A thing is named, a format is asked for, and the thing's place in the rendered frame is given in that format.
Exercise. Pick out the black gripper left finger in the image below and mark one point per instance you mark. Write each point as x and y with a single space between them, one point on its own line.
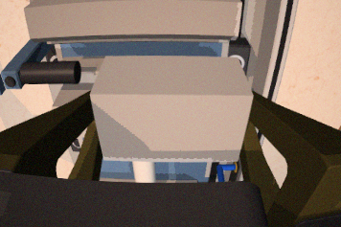
34 146

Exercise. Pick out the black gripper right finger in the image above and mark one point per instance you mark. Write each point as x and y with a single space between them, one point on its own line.
312 151

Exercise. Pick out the grey metal block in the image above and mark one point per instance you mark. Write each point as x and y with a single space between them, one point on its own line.
171 108

